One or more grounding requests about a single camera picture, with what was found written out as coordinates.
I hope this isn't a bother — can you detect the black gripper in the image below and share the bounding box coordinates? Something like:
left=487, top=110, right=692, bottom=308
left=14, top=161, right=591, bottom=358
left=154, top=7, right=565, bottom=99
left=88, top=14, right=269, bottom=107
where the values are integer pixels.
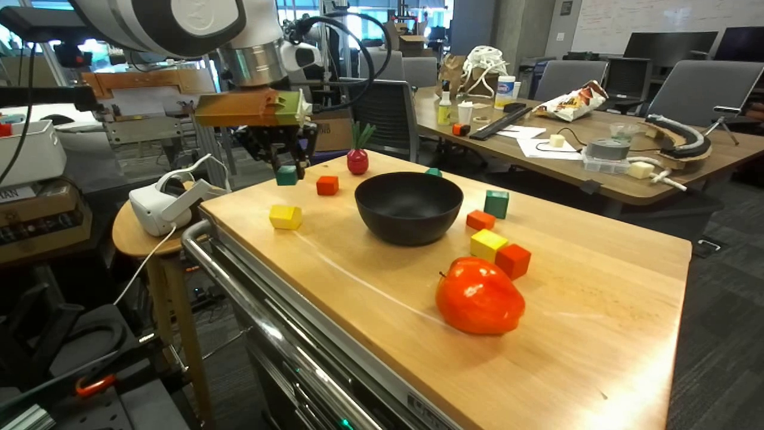
left=235, top=122, right=318, bottom=169

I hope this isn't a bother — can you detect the orange wooden cube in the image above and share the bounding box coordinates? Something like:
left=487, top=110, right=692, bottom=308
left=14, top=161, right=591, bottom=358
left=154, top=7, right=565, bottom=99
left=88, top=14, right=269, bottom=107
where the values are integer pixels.
left=314, top=175, right=338, bottom=196
left=493, top=245, right=533, bottom=279
left=466, top=211, right=497, bottom=229

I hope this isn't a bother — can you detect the yellow wooden block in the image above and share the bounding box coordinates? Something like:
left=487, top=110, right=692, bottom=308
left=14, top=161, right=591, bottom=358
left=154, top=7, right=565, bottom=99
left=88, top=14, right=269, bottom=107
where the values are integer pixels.
left=269, top=206, right=303, bottom=232
left=469, top=229, right=507, bottom=264

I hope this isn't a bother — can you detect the red toy radish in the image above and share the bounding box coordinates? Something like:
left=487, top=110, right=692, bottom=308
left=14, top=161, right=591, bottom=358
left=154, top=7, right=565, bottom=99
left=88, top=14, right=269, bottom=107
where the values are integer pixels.
left=346, top=122, right=374, bottom=178

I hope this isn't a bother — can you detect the orange toy apple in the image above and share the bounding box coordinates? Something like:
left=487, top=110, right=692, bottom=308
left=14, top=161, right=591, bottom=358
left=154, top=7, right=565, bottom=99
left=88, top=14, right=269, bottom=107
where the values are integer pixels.
left=433, top=259, right=525, bottom=338

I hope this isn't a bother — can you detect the small green wooden cube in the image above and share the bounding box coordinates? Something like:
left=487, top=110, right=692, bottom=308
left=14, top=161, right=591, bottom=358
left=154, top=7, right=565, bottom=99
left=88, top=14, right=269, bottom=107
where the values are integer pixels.
left=276, top=165, right=299, bottom=187

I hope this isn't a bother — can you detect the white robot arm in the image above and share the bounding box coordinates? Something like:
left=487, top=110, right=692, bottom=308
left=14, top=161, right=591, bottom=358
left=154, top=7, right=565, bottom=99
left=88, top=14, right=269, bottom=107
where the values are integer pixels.
left=72, top=0, right=318, bottom=167

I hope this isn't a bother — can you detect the black bowl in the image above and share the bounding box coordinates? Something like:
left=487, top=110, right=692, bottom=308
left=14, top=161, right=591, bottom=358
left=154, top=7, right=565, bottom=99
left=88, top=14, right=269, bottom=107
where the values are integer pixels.
left=352, top=172, right=462, bottom=247

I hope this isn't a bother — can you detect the white VR headset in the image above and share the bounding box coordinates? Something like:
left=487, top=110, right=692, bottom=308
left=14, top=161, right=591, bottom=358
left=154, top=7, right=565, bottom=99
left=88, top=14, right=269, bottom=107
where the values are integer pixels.
left=128, top=153, right=228, bottom=236

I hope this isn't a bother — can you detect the round wooden stool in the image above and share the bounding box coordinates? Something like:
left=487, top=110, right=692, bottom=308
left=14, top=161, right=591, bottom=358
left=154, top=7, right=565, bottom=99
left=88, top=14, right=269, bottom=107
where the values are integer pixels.
left=111, top=203, right=213, bottom=429

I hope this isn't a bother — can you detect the white paper sheet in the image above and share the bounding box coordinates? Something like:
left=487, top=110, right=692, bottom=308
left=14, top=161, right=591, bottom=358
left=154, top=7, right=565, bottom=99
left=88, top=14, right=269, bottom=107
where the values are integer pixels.
left=501, top=128, right=583, bottom=161

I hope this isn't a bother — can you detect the snack chip bag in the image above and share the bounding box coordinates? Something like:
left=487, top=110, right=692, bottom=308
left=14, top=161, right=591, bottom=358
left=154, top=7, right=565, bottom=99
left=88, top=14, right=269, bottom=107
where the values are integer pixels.
left=533, top=80, right=608, bottom=122

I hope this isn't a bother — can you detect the wooden office desk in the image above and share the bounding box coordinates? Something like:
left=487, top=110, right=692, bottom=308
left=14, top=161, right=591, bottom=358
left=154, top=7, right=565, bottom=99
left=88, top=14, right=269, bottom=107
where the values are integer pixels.
left=412, top=88, right=764, bottom=206

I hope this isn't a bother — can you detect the grey office chair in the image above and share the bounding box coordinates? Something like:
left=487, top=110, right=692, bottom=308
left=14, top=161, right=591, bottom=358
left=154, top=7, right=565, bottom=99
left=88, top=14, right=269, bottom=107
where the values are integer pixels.
left=645, top=61, right=764, bottom=129

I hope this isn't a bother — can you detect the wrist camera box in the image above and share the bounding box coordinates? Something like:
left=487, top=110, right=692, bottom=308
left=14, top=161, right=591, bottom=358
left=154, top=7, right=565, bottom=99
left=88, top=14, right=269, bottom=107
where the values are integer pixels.
left=195, top=88, right=306, bottom=128

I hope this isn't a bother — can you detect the metal cart handle bar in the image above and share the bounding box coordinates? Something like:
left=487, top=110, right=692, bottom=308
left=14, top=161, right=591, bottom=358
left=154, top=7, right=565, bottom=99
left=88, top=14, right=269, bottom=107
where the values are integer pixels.
left=180, top=220, right=381, bottom=430

